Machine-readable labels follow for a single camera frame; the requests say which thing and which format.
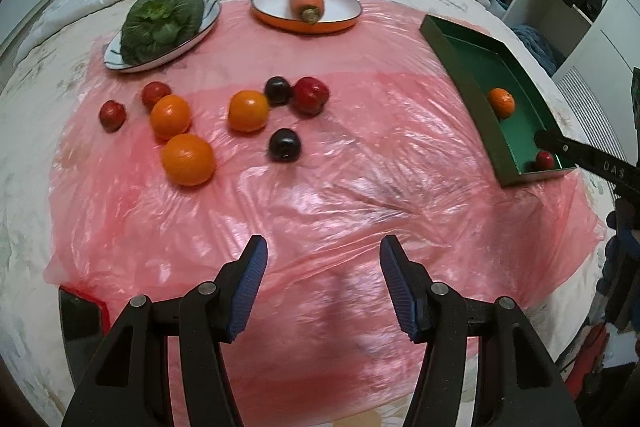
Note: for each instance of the red cloth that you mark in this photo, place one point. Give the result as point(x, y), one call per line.
point(592, 357)

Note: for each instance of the dark red apple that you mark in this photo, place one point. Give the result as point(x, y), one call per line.
point(310, 95)

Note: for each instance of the green leafy vegetable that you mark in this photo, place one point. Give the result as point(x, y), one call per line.
point(160, 22)

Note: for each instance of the white drawer cabinet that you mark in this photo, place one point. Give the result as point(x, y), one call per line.
point(595, 57)

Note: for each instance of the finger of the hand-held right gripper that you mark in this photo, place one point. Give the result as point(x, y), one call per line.
point(565, 148)

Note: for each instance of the pink plastic sheet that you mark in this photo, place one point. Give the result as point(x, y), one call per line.
point(325, 197)

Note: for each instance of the small red apple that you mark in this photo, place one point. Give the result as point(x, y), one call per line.
point(155, 93)
point(544, 161)
point(112, 115)

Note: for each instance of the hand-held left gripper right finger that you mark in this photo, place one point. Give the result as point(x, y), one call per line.
point(397, 282)

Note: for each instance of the blue knitted blanket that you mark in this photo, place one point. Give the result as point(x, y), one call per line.
point(537, 47)

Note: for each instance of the green tray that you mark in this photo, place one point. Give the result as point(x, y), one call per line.
point(480, 72)

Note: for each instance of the floral bed sheet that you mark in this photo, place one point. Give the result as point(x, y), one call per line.
point(30, 147)

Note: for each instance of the person's right hand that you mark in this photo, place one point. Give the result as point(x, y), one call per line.
point(611, 221)

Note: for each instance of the dark plum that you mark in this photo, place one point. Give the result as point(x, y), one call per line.
point(278, 90)
point(285, 145)

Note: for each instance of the orange rimmed plate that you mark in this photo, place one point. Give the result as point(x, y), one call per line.
point(340, 4)

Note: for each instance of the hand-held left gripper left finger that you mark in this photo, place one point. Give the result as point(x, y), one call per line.
point(250, 277)

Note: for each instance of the orange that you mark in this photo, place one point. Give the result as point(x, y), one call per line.
point(188, 159)
point(248, 111)
point(501, 102)
point(170, 117)

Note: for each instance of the white oval plate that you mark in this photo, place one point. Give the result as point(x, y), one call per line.
point(210, 14)

